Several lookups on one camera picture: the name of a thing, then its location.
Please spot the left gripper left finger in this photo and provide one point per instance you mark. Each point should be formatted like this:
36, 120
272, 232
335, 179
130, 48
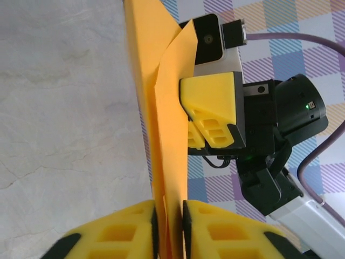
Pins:
113, 237

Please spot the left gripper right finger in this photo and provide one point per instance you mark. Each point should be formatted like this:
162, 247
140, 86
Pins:
229, 237

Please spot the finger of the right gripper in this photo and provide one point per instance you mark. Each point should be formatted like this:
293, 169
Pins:
194, 137
210, 99

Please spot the orange cloth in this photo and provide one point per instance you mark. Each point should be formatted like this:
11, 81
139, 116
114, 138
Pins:
172, 121

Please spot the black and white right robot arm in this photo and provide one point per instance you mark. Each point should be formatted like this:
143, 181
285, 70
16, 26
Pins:
310, 224

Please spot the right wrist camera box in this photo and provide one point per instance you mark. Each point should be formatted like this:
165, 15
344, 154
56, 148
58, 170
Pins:
207, 40

